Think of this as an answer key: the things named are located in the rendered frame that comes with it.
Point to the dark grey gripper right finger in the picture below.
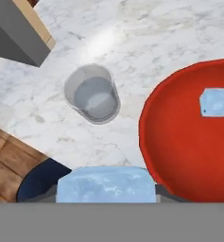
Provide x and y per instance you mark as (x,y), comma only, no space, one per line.
(165,193)

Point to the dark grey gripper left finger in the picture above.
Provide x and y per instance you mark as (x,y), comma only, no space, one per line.
(50,194)

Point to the pale blue ice cube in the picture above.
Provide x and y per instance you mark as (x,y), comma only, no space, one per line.
(216,102)
(106,185)

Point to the red bowl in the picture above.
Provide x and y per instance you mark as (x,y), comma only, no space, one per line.
(189,148)

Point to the clear glass of water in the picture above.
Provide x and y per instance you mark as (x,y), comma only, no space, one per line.
(93,94)

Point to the dark blue round stool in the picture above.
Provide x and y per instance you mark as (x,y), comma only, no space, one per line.
(41,180)

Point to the grey cabinet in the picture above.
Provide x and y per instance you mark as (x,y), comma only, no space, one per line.
(16,31)

